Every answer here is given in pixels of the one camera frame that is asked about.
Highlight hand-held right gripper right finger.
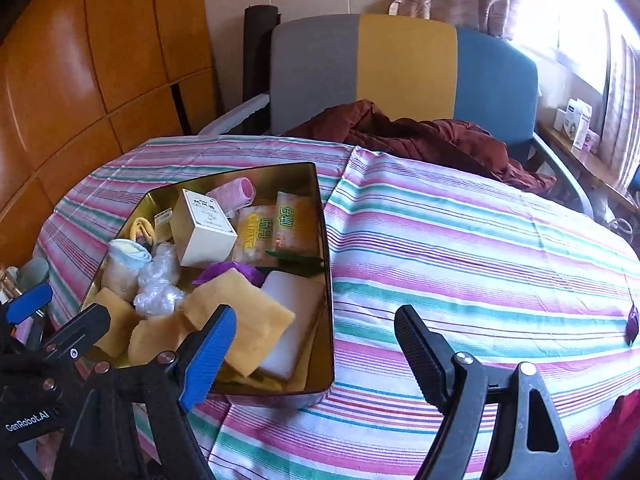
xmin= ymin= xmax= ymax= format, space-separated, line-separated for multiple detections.
xmin=394 ymin=304 xmax=576 ymax=480

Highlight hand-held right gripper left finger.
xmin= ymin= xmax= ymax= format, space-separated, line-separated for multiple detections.
xmin=52 ymin=304 xmax=238 ymax=480

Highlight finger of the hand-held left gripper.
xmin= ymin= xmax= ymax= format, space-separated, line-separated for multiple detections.
xmin=0 ymin=282 xmax=53 ymax=326
xmin=15 ymin=304 xmax=112 ymax=392

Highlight large yellow sponge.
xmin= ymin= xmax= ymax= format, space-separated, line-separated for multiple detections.
xmin=180 ymin=267 xmax=297 ymax=378

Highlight yellow sponge cloth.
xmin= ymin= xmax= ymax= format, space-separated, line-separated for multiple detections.
xmin=127 ymin=315 xmax=201 ymax=368

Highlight gold metal tin box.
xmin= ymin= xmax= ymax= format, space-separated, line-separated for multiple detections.
xmin=79 ymin=161 xmax=336 ymax=408

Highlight clear plastic wrap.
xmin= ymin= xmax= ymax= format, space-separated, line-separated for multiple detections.
xmin=132 ymin=241 xmax=185 ymax=318

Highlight white foam block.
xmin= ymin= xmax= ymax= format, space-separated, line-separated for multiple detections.
xmin=257 ymin=270 xmax=326 ymax=381

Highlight yellow fabric item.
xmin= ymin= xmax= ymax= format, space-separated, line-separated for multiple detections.
xmin=127 ymin=217 xmax=158 ymax=246

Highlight white cardboard box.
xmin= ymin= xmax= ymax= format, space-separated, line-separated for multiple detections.
xmin=169 ymin=188 xmax=238 ymax=269

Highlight small yellow packet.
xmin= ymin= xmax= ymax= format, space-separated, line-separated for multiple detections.
xmin=152 ymin=210 xmax=176 ymax=241

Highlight yellow green snack packet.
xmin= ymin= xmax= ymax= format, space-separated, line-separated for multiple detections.
xmin=270 ymin=191 xmax=321 ymax=256
xmin=232 ymin=205 xmax=278 ymax=268

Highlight pink roll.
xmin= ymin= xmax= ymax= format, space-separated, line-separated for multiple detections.
xmin=205 ymin=176 xmax=257 ymax=216

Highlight pink green striped tablecloth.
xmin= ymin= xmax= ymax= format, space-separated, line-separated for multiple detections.
xmin=32 ymin=135 xmax=640 ymax=480

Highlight small purple wrapper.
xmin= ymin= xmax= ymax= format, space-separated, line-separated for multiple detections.
xmin=625 ymin=302 xmax=640 ymax=347

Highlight maroon quilted jacket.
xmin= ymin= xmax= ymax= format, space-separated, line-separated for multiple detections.
xmin=282 ymin=100 xmax=558 ymax=198

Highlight orange wooden wardrobe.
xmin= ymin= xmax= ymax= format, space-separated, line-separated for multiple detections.
xmin=0 ymin=0 xmax=221 ymax=271

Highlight wooden side desk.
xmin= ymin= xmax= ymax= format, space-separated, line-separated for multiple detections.
xmin=535 ymin=120 xmax=640 ymax=211

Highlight white carton box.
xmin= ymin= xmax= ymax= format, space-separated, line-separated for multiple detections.
xmin=567 ymin=98 xmax=593 ymax=148
xmin=553 ymin=106 xmax=576 ymax=133

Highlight grey yellow blue chair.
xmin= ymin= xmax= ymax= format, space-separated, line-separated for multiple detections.
xmin=197 ymin=12 xmax=596 ymax=221

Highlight black rolled mat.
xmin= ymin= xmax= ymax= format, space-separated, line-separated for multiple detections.
xmin=242 ymin=5 xmax=281 ymax=136

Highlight bright window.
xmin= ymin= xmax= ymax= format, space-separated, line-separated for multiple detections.
xmin=510 ymin=0 xmax=621 ymax=96

